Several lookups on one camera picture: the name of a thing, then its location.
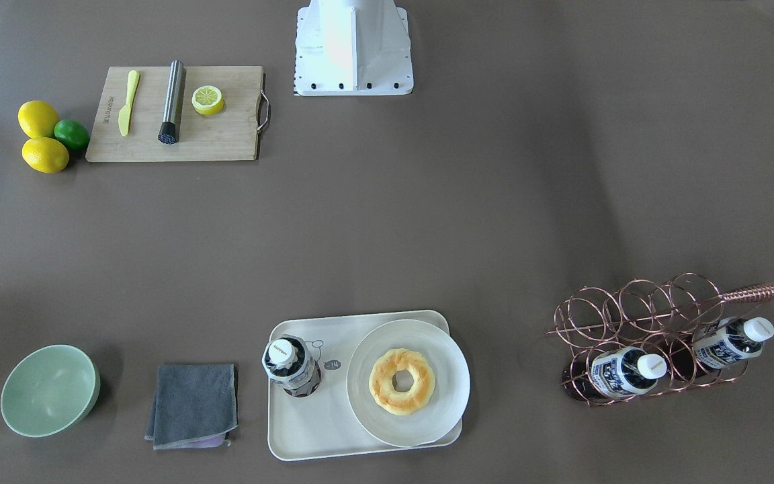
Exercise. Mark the tea bottle white cap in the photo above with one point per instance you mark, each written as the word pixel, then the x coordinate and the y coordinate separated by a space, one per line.
pixel 290 365

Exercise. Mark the cream serving tray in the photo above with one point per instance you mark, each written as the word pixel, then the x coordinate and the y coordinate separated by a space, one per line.
pixel 341 417

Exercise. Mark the tea bottle in rack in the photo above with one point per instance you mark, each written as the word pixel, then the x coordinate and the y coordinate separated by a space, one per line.
pixel 722 344
pixel 619 374

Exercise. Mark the white round plate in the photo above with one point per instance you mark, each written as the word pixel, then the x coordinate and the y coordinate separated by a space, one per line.
pixel 451 393

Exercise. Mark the half lemon slice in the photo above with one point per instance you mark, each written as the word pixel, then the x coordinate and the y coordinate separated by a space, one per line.
pixel 207 100

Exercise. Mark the bamboo cutting board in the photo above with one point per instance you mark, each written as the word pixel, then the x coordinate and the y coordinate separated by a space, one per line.
pixel 230 135

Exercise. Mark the grey folded cloth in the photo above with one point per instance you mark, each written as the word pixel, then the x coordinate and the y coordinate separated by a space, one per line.
pixel 194 406

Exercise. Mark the yellow plastic knife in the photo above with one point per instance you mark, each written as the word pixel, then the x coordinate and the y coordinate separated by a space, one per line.
pixel 124 116

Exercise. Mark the green lime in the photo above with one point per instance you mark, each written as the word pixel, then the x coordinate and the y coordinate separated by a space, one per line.
pixel 71 134

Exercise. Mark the yellow lemon lower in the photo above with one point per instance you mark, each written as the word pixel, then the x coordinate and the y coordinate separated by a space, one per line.
pixel 45 154

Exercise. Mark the yellow lemon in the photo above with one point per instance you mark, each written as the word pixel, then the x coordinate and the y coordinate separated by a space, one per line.
pixel 37 119
pixel 45 154

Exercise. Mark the green ceramic bowl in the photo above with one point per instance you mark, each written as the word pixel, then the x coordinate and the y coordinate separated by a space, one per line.
pixel 49 391

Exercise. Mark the yellow lemon upper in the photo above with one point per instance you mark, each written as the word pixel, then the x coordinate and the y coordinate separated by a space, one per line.
pixel 37 119

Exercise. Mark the glazed ring donut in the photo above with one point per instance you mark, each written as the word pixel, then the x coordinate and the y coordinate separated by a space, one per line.
pixel 402 381

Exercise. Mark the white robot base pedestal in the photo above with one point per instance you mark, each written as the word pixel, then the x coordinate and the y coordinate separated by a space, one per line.
pixel 353 48

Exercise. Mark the copper wire bottle rack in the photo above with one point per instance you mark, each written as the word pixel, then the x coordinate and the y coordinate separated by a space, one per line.
pixel 653 317

